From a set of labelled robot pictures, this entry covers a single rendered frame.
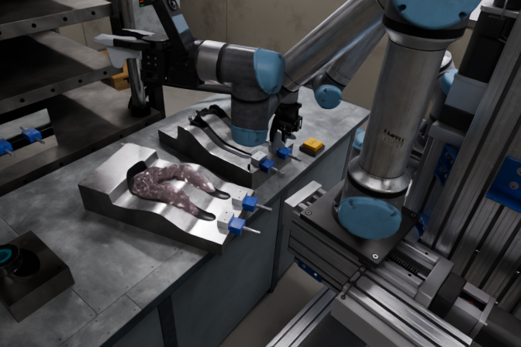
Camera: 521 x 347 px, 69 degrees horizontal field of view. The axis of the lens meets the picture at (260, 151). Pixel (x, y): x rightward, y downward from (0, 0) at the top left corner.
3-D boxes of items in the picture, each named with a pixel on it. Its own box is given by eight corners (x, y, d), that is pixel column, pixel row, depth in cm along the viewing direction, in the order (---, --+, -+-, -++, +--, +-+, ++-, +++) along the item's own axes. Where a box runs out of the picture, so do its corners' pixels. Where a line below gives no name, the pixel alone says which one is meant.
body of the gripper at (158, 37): (136, 80, 73) (193, 91, 71) (133, 35, 69) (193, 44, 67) (157, 70, 80) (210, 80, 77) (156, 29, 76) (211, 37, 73)
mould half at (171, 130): (291, 160, 154) (295, 132, 146) (251, 193, 137) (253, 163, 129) (202, 118, 178) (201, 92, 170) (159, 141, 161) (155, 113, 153)
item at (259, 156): (287, 176, 135) (288, 165, 132) (279, 183, 132) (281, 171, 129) (258, 162, 142) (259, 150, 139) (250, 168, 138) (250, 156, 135)
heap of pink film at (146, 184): (219, 186, 130) (219, 167, 126) (194, 220, 117) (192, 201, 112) (153, 166, 137) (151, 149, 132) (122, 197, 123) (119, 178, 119)
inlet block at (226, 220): (262, 233, 118) (263, 221, 115) (256, 245, 114) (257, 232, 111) (223, 221, 121) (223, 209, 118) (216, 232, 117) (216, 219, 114)
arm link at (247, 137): (277, 126, 83) (281, 80, 77) (261, 154, 74) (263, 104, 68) (243, 119, 85) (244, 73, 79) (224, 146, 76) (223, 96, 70)
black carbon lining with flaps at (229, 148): (271, 147, 149) (273, 126, 144) (246, 166, 138) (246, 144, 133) (208, 117, 166) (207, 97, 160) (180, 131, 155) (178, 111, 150)
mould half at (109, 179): (253, 201, 133) (255, 177, 127) (222, 256, 113) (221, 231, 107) (132, 166, 146) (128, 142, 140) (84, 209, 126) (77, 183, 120)
